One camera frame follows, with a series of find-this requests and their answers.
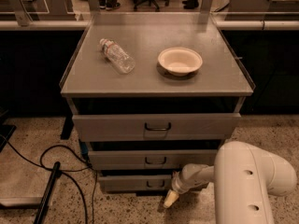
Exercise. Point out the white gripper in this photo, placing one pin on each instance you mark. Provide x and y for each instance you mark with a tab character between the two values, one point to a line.
178	186

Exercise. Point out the grey top drawer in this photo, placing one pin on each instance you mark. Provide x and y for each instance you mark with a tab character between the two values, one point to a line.
141	127

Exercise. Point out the black metal floor bar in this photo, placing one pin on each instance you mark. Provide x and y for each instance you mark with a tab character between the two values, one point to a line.
43	207

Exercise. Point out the grey drawer cabinet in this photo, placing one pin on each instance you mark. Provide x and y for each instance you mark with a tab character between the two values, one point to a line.
92	85

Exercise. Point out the grey bottom drawer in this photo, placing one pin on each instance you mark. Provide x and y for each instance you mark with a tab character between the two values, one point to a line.
135	183

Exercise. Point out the grey drawer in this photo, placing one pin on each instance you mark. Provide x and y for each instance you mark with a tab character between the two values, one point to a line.
150	159
135	183
141	127

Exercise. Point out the white paper bowl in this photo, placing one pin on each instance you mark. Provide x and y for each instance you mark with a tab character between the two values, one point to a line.
180	61

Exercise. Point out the grey middle drawer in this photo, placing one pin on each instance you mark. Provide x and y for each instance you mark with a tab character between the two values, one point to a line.
150	159

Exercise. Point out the white horizontal rail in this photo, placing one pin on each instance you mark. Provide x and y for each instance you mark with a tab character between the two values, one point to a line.
222	25

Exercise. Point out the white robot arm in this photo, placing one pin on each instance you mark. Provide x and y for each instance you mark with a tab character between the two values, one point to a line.
244	177

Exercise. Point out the clear plastic water bottle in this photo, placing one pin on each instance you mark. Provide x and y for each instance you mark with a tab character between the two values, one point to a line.
121	60

